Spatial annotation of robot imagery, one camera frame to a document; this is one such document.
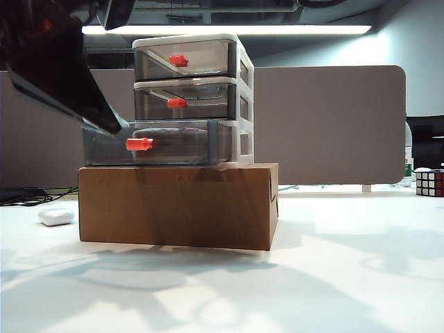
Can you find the clear bottle green label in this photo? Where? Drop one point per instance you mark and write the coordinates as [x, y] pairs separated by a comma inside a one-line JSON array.
[[408, 166]]

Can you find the white earbuds case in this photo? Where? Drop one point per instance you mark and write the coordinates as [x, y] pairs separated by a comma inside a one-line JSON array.
[[55, 216]]

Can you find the white plastic drawer cabinet frame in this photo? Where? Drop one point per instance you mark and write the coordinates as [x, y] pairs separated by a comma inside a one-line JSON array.
[[243, 104]]

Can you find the brown cardboard box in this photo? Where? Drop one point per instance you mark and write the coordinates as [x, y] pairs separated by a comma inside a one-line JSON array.
[[173, 208]]

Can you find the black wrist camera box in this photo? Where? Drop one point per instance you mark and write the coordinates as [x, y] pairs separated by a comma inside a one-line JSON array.
[[118, 14]]

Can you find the white ceiling light strip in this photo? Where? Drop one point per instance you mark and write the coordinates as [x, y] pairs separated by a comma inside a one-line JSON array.
[[225, 29]]

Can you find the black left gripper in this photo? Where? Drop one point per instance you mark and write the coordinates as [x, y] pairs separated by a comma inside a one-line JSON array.
[[34, 38]]

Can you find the black monitor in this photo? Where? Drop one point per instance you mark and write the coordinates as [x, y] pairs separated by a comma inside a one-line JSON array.
[[426, 145]]

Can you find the black Rubik's cube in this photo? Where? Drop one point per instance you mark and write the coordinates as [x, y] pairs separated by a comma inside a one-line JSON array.
[[430, 184]]

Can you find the grey-brown desk partition panel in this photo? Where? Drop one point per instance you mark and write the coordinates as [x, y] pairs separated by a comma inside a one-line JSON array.
[[34, 156], [329, 121]]

